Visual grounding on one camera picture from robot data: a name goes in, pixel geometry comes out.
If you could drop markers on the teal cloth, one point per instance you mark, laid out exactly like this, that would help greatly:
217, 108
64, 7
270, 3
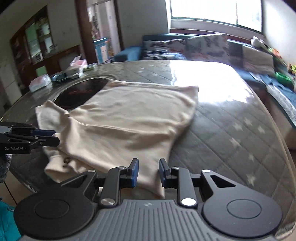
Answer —
8, 228

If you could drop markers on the butterfly print cushion upright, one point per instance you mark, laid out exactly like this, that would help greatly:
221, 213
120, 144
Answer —
209, 48

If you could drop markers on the butterfly print cushion lying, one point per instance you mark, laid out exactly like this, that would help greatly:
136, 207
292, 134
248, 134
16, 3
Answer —
174, 49

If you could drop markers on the blue corner sofa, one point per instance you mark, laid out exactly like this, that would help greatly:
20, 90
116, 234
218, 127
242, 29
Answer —
283, 96

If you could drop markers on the grey quilted star table cover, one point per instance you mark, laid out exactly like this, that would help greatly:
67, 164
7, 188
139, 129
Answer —
232, 132

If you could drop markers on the grey plain cushion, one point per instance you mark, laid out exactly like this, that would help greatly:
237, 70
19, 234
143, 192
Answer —
258, 62

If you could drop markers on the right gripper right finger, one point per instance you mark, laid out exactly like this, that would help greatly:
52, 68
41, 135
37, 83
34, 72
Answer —
185, 183

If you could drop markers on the colourful plush toys pile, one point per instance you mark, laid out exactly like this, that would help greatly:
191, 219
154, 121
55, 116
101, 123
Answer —
291, 69

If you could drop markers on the white tissue pack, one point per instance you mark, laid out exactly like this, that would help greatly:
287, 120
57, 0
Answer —
39, 82

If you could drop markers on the dark wooden cabinet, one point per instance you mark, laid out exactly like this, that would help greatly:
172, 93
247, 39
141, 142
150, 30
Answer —
34, 51

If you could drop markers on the round black induction cooktop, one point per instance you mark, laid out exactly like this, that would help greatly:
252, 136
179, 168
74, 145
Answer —
77, 94

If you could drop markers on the green plastic bowl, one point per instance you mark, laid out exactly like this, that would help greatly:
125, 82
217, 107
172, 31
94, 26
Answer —
283, 79

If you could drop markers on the white plush toy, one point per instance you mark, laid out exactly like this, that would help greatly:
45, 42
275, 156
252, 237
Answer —
257, 43

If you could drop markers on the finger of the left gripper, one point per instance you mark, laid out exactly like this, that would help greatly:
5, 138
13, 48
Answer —
24, 129
49, 142

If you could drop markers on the cream white sweater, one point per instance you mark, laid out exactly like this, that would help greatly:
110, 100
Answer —
124, 120

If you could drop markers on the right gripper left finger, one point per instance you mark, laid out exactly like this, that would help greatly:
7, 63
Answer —
111, 183

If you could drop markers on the pink tissue box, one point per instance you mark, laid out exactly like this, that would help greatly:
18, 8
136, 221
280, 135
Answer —
78, 62

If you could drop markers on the blue white small cabinet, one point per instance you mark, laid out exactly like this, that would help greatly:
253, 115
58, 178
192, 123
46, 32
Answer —
101, 50

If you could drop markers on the window with green frame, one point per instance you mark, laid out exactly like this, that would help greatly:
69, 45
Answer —
246, 14

